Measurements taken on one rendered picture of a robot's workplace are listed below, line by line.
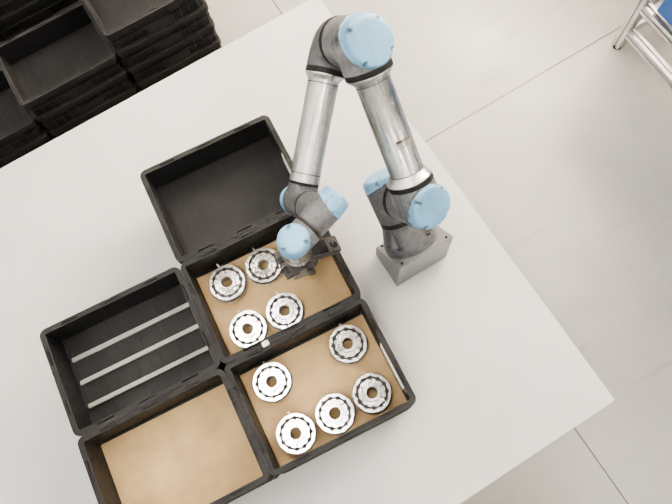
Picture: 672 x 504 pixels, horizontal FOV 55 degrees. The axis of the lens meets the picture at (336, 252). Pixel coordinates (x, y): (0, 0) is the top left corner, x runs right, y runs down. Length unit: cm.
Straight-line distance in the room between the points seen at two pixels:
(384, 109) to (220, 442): 94
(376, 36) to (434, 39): 169
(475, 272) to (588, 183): 109
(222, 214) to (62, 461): 82
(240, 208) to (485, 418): 91
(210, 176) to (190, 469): 82
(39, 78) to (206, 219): 122
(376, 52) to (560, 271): 155
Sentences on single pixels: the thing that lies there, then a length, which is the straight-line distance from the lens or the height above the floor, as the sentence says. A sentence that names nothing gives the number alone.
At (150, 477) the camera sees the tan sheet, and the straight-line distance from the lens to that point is 183.
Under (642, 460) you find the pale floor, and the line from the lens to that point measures 275.
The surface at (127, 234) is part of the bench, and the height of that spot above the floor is 70.
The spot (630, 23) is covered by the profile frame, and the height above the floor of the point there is 19.
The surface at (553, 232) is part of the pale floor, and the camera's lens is 281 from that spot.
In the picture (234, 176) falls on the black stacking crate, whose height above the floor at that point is 83.
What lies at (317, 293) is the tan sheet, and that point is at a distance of 179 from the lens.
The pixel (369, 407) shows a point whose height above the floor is 86.
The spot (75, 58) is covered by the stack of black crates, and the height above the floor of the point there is 38.
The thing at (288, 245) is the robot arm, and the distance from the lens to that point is 144.
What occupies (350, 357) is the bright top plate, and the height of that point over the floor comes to 86.
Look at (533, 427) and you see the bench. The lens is 192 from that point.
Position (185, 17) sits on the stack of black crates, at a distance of 272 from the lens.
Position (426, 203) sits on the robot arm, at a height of 111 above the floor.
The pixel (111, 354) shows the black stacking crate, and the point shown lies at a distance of 189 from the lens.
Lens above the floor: 256
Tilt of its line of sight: 73 degrees down
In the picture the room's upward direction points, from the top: 10 degrees counter-clockwise
